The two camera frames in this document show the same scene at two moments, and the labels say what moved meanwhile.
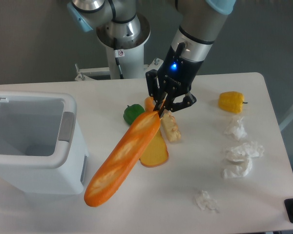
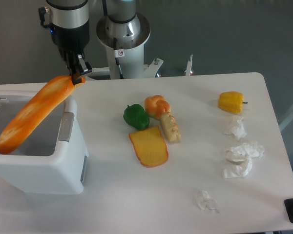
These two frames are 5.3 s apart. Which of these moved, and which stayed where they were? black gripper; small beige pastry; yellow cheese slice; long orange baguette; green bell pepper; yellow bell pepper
Moved: long orange baguette; black gripper
Stayed: small beige pastry; yellow cheese slice; green bell pepper; yellow bell pepper
